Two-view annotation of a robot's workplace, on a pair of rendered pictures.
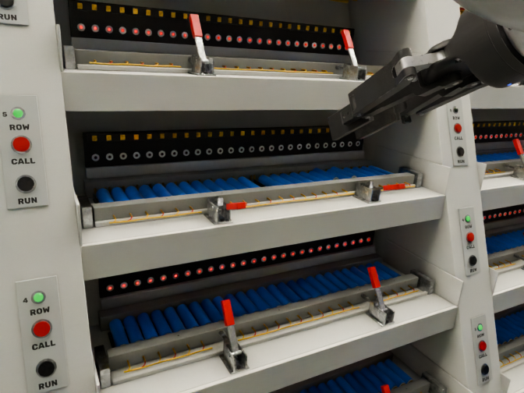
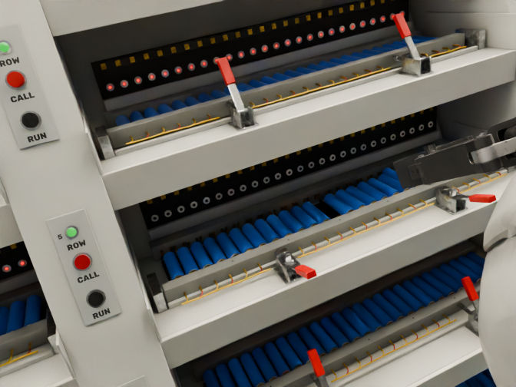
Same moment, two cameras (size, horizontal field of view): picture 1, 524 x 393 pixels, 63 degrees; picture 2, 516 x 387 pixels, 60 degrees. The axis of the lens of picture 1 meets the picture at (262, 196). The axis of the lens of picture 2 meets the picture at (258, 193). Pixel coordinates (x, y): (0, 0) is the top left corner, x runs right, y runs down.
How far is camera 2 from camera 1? 0.17 m
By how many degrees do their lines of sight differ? 13
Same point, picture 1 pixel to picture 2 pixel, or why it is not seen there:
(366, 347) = (470, 367)
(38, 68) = (79, 179)
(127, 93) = (170, 174)
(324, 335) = (422, 362)
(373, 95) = (447, 173)
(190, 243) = (266, 309)
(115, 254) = (194, 339)
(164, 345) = not seen: outside the picture
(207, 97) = (254, 152)
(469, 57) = not seen: outside the picture
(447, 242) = not seen: outside the picture
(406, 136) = (489, 111)
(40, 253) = (124, 358)
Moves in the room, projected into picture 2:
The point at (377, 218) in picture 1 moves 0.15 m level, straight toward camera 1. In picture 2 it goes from (465, 228) to (469, 268)
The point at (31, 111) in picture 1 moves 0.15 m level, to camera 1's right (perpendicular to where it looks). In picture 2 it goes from (84, 226) to (212, 189)
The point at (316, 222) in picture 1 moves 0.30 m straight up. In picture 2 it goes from (395, 253) to (335, 34)
